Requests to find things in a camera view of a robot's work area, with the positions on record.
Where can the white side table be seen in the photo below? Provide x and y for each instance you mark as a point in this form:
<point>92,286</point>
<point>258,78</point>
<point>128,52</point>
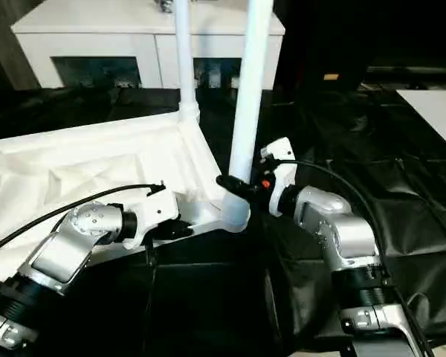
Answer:
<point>438,111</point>

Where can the black mat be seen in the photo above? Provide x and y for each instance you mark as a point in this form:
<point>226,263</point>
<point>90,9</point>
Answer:
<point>226,305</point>

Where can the grey curtain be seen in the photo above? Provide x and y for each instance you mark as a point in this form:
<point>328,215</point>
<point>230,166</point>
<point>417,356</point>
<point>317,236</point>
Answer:
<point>3,56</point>

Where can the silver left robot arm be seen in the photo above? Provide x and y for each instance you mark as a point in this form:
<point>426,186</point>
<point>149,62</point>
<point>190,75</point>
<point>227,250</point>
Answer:
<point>63,249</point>

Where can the white cabinet with glass doors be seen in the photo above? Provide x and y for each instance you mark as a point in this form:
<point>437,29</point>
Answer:
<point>96,33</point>

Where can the white plastic table leg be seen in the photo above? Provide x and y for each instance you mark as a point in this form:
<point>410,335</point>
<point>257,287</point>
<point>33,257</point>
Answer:
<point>186,56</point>
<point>251,93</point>

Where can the black speaker with yellow label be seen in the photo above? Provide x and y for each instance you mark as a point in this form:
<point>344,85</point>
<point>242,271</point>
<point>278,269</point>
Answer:
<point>331,77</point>

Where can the white plastic table top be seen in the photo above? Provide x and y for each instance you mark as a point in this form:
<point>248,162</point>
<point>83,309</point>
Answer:
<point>78,160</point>

